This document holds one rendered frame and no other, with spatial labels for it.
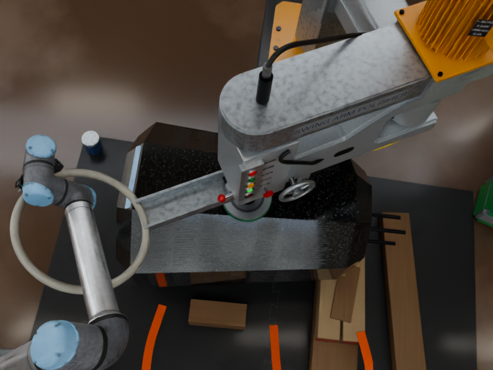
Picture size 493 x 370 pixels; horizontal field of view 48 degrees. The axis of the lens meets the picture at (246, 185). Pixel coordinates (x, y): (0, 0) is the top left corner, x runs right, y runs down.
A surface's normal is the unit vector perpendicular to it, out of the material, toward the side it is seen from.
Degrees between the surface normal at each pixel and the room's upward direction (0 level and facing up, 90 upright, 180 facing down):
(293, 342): 0
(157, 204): 2
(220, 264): 45
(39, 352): 36
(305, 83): 0
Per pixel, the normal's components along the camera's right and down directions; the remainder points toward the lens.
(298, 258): 0.01, 0.39
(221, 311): 0.06, -0.37
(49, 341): -0.54, -0.33
